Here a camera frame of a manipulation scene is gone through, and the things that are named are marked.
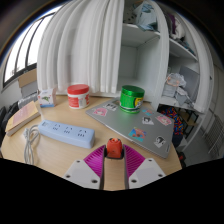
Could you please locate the small white printed carton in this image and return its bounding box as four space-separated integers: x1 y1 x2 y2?
37 87 58 109

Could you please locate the white coiled power cable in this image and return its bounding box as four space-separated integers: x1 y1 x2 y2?
21 124 41 166

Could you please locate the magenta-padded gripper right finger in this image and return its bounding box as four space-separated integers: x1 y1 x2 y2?
122 143 167 190

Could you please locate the grey box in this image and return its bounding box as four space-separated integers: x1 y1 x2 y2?
19 81 39 98

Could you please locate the black chair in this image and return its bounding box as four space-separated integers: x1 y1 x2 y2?
0 101 22 135

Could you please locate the white jar with red lid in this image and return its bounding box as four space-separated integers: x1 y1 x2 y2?
66 83 91 110

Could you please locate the yellow and pink book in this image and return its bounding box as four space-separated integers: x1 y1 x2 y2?
4 100 42 137

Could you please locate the green round tin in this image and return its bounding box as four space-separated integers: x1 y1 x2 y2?
118 84 146 115

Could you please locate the brown cardboard box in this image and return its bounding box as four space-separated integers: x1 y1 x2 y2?
17 68 39 89

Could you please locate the white radiator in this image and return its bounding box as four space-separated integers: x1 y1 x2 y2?
18 91 40 108

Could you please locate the light blue power strip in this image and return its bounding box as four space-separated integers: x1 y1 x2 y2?
37 119 96 150

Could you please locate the colourful patterned bag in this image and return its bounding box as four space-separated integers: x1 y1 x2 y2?
157 105 186 148

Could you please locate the orange charger block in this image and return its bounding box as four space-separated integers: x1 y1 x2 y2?
105 137 122 159

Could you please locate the silver laptop with stickers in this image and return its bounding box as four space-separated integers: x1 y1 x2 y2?
85 98 176 160

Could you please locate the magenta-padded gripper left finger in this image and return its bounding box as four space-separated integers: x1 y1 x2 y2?
62 143 107 190

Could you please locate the dark-framed window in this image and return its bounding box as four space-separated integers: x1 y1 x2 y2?
1 4 65 90

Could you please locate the white shelf unit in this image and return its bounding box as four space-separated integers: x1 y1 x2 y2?
116 0 215 115

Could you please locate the white curtain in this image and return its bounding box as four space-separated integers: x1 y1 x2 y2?
35 0 125 98

